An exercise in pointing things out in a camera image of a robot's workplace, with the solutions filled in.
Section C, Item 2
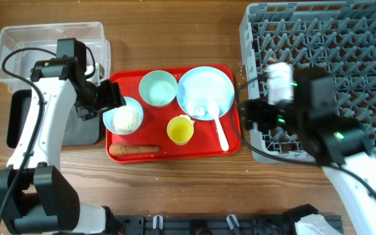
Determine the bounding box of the light blue rice bowl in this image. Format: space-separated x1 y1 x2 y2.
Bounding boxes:
102 97 144 135

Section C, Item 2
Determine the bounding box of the white plastic spoon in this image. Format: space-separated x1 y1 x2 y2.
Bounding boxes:
208 100 229 151

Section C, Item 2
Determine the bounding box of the white tissue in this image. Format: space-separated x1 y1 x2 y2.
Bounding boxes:
187 104 206 117

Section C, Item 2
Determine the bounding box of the mint green bowl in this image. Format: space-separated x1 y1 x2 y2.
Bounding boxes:
138 70 178 107

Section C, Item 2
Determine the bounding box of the yellow cup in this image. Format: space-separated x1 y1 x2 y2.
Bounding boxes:
166 115 194 145

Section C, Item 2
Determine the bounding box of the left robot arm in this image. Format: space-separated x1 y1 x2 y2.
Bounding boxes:
0 38 125 234

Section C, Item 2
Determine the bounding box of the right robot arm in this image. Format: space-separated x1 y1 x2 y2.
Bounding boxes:
238 67 376 234

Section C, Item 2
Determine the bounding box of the grey dishwasher rack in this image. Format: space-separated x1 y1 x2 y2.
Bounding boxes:
239 1 376 156

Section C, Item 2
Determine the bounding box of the black plastic tray bin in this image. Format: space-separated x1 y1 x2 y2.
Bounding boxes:
7 89 105 148

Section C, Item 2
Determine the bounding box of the orange carrot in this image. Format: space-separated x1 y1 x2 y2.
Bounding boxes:
108 144 160 156

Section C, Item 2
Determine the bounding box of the light blue plate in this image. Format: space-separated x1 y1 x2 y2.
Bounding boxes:
176 67 235 121

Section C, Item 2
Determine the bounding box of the red serving tray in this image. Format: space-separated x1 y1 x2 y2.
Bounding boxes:
103 69 242 164

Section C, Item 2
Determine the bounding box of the clear plastic bin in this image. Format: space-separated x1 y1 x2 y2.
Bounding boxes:
0 22 111 93

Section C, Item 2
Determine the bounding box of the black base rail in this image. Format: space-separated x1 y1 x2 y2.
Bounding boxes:
109 213 344 235

